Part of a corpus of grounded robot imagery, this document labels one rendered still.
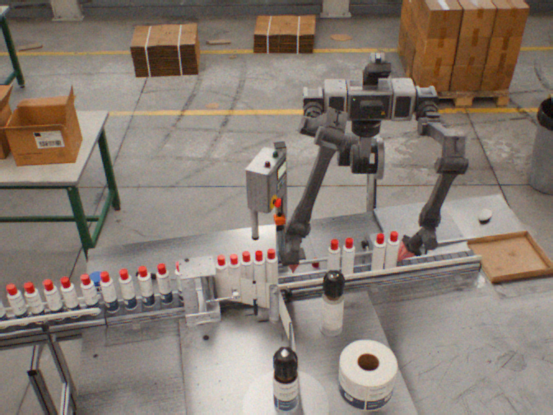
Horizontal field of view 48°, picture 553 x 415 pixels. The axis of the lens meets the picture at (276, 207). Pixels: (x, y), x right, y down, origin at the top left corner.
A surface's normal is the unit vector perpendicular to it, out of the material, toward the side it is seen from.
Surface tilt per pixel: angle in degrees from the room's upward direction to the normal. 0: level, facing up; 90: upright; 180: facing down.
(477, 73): 88
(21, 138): 91
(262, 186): 90
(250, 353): 0
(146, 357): 0
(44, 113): 88
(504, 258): 0
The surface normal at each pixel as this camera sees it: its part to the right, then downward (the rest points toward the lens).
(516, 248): -0.02, -0.78
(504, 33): 0.03, 0.63
